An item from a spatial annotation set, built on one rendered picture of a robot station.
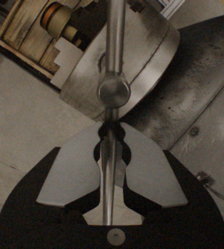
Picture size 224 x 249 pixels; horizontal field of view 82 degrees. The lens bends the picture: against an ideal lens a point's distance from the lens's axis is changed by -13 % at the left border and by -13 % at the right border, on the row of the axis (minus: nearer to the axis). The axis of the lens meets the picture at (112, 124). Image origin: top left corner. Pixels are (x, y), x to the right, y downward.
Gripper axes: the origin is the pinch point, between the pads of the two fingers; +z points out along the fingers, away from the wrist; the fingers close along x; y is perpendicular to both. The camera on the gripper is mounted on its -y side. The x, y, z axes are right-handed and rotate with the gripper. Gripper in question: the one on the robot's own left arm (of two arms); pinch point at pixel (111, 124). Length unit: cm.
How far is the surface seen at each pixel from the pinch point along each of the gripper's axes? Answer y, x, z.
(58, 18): -12.5, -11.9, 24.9
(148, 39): -7.8, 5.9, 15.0
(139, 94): 1.3, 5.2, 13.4
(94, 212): 227, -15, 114
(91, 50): -5.4, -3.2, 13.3
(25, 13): -20, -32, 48
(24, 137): 88, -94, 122
